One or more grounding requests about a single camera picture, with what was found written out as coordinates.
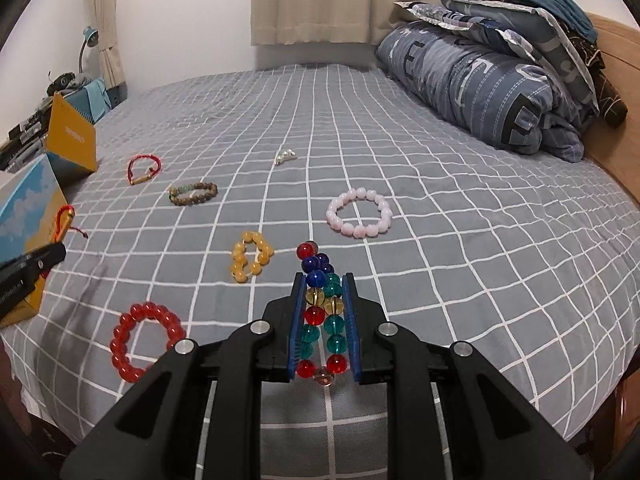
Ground multicolour glass bead bracelet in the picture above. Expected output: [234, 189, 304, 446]
[294, 239, 350, 387]

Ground yellow amber bead bracelet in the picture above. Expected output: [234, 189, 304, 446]
[228, 230, 277, 284]

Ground red cord bracelet gold bar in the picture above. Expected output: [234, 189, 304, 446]
[40, 205, 88, 278]

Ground pink bead bracelet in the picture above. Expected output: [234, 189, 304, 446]
[325, 186, 394, 240]

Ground blue sky printed box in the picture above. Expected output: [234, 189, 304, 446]
[0, 153, 76, 328]

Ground cluttered side desk items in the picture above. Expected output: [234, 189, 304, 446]
[1, 73, 92, 171]

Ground grey checked bed sheet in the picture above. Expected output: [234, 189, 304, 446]
[0, 62, 640, 480]

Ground orange box lid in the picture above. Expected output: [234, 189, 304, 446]
[43, 93, 98, 185]

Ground small pearl ornament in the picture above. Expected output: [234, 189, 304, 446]
[274, 150, 297, 166]

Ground teal storage box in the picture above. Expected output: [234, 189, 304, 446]
[64, 78, 112, 125]

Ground teal desk lamp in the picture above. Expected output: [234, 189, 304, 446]
[78, 26, 100, 74]

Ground folded blue grey quilt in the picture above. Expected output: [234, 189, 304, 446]
[376, 22, 584, 162]

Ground wooden headboard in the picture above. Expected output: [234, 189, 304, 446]
[584, 14, 640, 200]

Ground side curtain beige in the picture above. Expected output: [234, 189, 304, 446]
[88, 0, 126, 89]

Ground stack of pillows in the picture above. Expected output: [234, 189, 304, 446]
[397, 0, 606, 117]

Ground red bead bracelet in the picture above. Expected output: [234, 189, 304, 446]
[108, 301, 188, 385]

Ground brown wooden bead bracelet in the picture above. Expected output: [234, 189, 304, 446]
[167, 181, 219, 207]

